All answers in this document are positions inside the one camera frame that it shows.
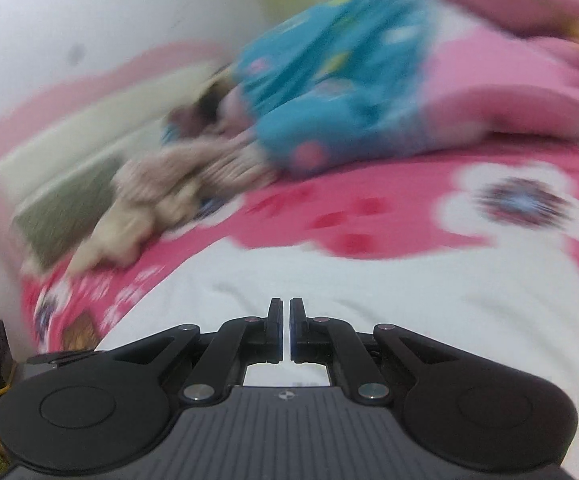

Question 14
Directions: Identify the pink floral bed sheet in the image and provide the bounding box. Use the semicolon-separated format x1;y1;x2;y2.
19;142;579;362

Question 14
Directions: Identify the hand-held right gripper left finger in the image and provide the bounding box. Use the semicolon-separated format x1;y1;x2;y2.
106;297;283;406

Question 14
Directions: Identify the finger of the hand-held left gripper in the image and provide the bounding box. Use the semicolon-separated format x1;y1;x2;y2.
25;350;113;367

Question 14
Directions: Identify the white garment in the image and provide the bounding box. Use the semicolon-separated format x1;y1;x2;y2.
93;236;579;480

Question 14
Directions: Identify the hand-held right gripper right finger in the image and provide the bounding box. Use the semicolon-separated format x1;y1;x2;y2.
288;297;463;406

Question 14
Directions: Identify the pink and cream headboard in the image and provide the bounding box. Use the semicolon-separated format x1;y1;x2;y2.
0;41;231;262

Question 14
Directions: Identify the plush toy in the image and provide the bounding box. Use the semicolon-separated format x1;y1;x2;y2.
160;86;241;142

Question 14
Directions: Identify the pink and blue quilt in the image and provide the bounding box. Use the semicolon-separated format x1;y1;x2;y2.
228;0;579;182

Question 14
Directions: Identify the plain beige garment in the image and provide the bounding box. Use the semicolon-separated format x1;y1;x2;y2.
66;194;201;272

